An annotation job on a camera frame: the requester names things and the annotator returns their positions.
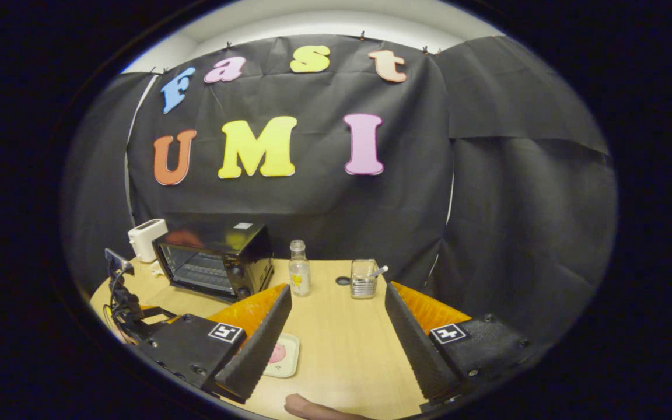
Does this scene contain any cream square plate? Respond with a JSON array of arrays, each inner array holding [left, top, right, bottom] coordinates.
[[263, 332, 300, 379]]

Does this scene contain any white toaster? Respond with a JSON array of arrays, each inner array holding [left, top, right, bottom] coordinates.
[[128, 219, 169, 263]]

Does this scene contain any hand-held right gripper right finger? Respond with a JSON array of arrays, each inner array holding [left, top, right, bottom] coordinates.
[[384, 281, 538, 406]]

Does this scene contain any black electric oven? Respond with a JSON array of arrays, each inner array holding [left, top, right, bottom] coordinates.
[[152, 220, 275, 305]]

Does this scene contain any metal wire basket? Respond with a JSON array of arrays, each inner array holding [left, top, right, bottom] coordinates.
[[350, 259, 379, 300]]

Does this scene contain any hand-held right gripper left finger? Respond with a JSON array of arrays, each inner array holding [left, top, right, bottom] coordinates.
[[138, 284, 293, 404]]

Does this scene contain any clear glass bottle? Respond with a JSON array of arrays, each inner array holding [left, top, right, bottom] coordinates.
[[288, 239, 312, 297]]

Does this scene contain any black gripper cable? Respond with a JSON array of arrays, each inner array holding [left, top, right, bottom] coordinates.
[[103, 269, 134, 342]]

